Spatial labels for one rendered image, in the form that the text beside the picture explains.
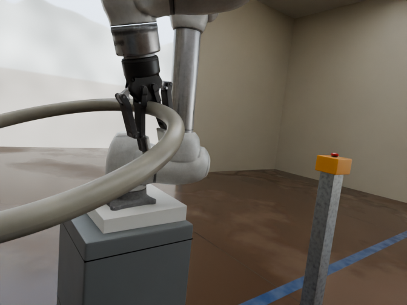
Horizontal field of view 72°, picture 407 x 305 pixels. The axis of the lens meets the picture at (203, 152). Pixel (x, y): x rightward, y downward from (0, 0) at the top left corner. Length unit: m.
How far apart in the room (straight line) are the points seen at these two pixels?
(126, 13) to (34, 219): 0.38
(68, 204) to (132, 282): 0.80
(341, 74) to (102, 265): 6.78
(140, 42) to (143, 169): 0.29
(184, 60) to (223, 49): 5.47
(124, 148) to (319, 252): 1.10
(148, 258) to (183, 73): 0.67
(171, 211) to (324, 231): 0.82
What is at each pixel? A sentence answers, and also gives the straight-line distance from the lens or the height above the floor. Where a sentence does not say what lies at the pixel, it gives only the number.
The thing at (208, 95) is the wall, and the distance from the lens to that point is 6.20.
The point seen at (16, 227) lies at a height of 1.09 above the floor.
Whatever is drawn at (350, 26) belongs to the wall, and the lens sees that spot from 7.50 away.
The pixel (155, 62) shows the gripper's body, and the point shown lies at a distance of 0.59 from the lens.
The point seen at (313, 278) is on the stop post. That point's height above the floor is 0.44.
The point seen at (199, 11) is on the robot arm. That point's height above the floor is 1.40.
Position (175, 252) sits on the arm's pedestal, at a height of 0.70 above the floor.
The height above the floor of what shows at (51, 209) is 1.11.
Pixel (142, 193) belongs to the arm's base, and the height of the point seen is 0.90.
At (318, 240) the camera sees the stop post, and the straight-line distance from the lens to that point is 1.62.
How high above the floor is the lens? 1.21
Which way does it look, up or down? 7 degrees down
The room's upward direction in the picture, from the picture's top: 6 degrees clockwise
